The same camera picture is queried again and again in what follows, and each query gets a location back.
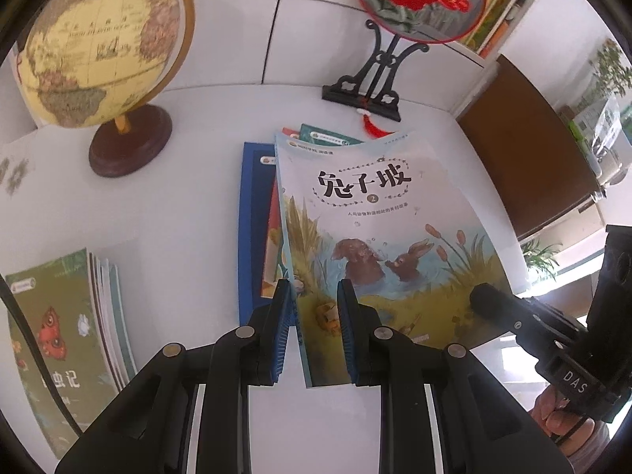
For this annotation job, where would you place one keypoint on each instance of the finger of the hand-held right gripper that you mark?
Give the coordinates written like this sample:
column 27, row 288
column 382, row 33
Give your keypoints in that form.
column 498, row 306

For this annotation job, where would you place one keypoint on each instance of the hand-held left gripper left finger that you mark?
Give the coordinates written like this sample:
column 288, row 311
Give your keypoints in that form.
column 281, row 331

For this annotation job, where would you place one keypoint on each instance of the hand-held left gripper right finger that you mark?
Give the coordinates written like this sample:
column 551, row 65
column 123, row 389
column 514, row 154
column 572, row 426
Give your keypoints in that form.
column 345, row 331

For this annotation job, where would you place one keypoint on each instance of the pile of children's books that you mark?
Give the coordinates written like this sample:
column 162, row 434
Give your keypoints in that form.
column 252, row 232

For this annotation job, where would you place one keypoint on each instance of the rabbit pond book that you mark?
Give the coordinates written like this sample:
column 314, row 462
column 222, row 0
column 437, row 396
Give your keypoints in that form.
column 375, row 217

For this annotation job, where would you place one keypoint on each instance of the stack of thin paperback books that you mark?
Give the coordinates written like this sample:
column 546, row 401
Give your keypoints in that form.
column 113, row 326

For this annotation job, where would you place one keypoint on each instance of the green butterfly book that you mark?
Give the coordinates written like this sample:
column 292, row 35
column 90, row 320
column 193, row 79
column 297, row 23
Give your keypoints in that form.
column 49, row 316

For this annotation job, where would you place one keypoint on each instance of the row of white spined books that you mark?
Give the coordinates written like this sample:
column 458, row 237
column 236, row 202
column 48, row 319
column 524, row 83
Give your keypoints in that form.
column 493, row 15

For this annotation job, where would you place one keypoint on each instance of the person's right hand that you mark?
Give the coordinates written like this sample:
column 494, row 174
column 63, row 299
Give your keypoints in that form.
column 555, row 414

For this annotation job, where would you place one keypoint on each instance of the leafy floor plant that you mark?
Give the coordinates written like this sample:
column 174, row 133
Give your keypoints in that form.
column 540, row 256

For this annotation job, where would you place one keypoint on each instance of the brown wooden cabinet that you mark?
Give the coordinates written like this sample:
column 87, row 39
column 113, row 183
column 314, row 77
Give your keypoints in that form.
column 523, row 148

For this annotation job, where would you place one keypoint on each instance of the green and white box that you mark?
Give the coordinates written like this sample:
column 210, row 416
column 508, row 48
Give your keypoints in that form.
column 582, row 123

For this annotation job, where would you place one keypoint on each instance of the green plant in glass vase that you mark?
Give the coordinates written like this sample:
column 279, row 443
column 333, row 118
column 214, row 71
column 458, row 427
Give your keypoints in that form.
column 610, row 66

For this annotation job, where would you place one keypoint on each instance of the yellow desk globe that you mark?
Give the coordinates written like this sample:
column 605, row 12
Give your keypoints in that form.
column 98, row 49

